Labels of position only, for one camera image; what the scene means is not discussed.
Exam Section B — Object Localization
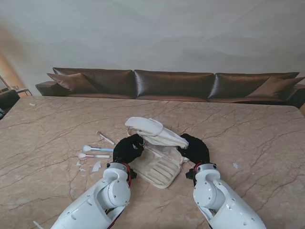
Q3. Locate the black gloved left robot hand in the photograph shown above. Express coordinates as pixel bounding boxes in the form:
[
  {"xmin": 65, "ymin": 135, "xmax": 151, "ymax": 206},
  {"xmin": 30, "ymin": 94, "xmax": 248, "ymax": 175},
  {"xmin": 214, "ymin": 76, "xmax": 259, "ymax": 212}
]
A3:
[{"xmin": 113, "ymin": 134, "xmax": 145, "ymax": 164}]

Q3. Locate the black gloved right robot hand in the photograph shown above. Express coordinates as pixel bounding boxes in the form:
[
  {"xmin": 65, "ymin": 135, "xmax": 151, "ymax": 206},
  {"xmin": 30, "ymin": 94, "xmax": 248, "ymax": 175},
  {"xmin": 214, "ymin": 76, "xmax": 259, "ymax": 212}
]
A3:
[{"xmin": 178, "ymin": 133, "xmax": 211, "ymax": 165}]

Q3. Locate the small white handled makeup brush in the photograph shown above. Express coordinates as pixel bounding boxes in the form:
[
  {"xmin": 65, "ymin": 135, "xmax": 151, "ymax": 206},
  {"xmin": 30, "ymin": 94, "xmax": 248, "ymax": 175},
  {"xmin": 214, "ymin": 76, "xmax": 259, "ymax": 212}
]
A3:
[{"xmin": 96, "ymin": 130, "xmax": 116, "ymax": 146}]

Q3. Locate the blue handled makeup brush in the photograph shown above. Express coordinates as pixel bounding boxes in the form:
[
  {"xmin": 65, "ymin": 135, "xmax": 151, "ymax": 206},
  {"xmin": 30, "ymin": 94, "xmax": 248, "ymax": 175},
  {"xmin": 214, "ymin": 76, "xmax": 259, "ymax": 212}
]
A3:
[{"xmin": 82, "ymin": 145, "xmax": 114, "ymax": 153}]

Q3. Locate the pink ferrule makeup brush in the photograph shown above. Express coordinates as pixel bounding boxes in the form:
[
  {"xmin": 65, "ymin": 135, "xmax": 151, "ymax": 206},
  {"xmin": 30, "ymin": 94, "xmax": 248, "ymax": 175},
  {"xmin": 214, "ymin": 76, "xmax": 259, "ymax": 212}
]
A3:
[{"xmin": 78, "ymin": 153, "xmax": 112, "ymax": 159}]

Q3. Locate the cream white cosmetics bag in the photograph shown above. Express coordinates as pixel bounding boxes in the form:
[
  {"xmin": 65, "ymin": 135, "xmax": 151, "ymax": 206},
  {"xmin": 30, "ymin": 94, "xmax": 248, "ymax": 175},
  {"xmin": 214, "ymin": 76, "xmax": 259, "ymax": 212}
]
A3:
[{"xmin": 124, "ymin": 116, "xmax": 190, "ymax": 189}]

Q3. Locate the brown leather sofa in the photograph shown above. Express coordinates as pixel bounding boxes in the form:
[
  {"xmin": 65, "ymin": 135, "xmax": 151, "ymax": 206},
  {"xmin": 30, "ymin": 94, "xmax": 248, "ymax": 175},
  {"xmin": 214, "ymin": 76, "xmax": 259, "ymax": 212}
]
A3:
[{"xmin": 35, "ymin": 67, "xmax": 305, "ymax": 108}]

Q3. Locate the brown sofa pillow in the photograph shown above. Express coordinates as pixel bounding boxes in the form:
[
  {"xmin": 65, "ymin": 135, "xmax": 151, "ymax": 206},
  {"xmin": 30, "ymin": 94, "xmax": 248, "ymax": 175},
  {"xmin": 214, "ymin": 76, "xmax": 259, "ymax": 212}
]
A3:
[
  {"xmin": 47, "ymin": 73, "xmax": 100, "ymax": 94},
  {"xmin": 246, "ymin": 76, "xmax": 305, "ymax": 98}
]

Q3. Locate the light wooden side table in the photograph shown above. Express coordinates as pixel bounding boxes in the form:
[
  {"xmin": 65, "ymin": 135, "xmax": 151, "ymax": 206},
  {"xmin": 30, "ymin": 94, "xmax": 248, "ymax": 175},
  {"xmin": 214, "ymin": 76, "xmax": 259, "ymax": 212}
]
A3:
[{"xmin": 14, "ymin": 84, "xmax": 33, "ymax": 97}]

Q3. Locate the dark armchair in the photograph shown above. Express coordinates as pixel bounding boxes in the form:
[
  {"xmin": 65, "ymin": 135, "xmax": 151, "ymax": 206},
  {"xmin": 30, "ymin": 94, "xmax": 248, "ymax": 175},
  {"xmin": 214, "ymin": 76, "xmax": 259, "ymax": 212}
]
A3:
[{"xmin": 0, "ymin": 89, "xmax": 21, "ymax": 113}]

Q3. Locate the red black left arm cable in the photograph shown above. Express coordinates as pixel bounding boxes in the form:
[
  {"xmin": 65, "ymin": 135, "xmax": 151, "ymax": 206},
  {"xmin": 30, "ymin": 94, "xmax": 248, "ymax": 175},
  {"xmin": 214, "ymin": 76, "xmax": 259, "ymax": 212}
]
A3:
[{"xmin": 106, "ymin": 163, "xmax": 133, "ymax": 224}]

